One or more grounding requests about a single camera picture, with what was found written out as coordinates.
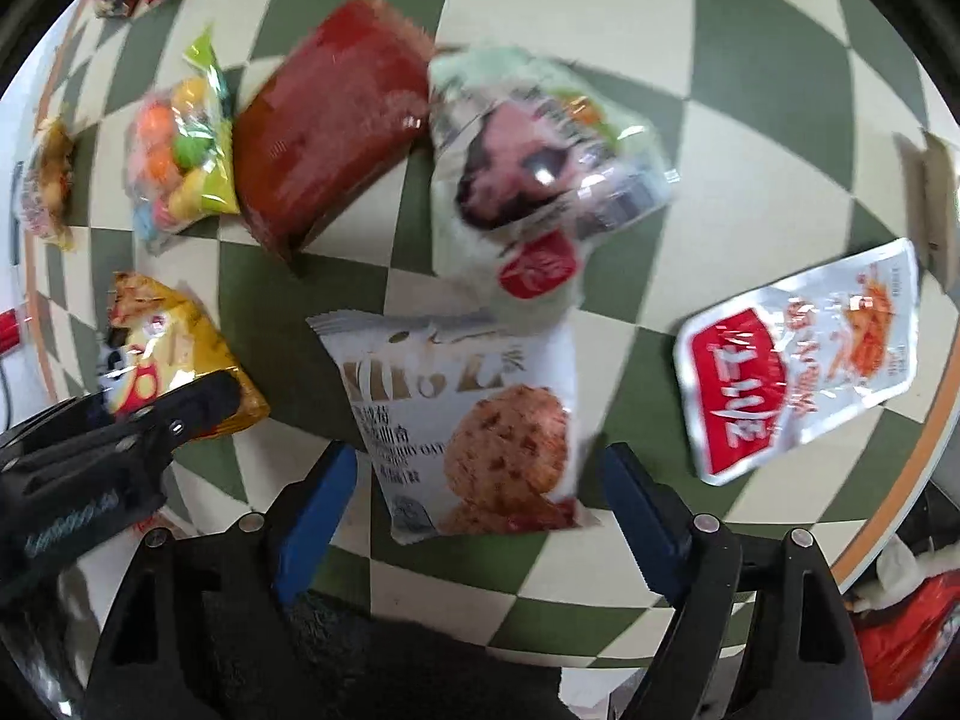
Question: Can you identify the colourful candy balls bag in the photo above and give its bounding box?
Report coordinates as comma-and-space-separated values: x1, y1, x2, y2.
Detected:
124, 26, 241, 254

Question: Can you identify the yellow snack packet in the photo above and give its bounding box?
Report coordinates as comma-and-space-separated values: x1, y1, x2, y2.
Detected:
97, 270, 271, 442

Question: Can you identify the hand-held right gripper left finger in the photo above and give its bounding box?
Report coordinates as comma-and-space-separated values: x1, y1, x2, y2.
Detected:
82, 441, 359, 720

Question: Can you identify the cardboard box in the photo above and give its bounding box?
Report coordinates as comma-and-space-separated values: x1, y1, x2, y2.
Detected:
896, 127, 960, 278

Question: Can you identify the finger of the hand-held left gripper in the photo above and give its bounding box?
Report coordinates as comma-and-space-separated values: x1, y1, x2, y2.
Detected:
112, 369, 242, 460

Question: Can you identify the red white bag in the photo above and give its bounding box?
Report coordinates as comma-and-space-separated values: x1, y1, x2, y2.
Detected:
847, 540, 960, 706

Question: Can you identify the clear packet with red label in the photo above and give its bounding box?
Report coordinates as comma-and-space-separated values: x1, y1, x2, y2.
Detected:
427, 45, 680, 331

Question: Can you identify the dark red snack packet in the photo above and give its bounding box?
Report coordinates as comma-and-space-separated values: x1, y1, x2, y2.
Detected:
231, 0, 437, 265

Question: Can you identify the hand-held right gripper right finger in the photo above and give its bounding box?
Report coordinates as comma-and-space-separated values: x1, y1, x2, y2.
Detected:
600, 442, 878, 720

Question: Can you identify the clear brown snack packet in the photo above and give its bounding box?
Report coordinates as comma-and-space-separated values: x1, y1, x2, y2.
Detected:
19, 116, 76, 252

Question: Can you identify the white cookie snack packet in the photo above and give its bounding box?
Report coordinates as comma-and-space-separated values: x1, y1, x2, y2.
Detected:
306, 311, 605, 545

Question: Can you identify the white packet with red label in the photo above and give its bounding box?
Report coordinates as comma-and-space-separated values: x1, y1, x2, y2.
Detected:
673, 238, 922, 486

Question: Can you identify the green cream checkered table mat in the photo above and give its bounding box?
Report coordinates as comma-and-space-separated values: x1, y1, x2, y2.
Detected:
0, 0, 960, 680

